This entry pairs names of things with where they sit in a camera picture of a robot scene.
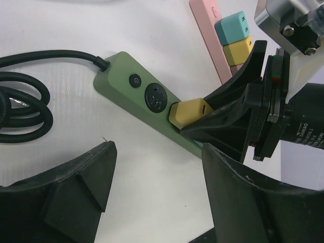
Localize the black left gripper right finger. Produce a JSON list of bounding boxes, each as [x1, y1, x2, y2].
[[201, 143, 323, 242]]

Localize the teal USB charger plug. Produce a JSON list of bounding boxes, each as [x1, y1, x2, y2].
[[214, 11, 250, 46]]

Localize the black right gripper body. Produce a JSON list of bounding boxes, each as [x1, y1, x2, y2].
[[249, 48, 290, 161]]

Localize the pink power strip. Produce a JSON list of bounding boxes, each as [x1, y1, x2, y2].
[[189, 0, 233, 84]]

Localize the yellow USB charger plug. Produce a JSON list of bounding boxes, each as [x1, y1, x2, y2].
[[223, 36, 254, 66]]

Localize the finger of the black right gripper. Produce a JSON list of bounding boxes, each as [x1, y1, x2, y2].
[[180, 84, 256, 162], [204, 40, 267, 109]]

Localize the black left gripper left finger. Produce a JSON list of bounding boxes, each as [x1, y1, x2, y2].
[[1, 141, 117, 242]]

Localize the green power strip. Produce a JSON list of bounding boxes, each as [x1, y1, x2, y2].
[[93, 52, 201, 157]]

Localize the black power cable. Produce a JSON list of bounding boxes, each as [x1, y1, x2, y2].
[[0, 50, 111, 144]]

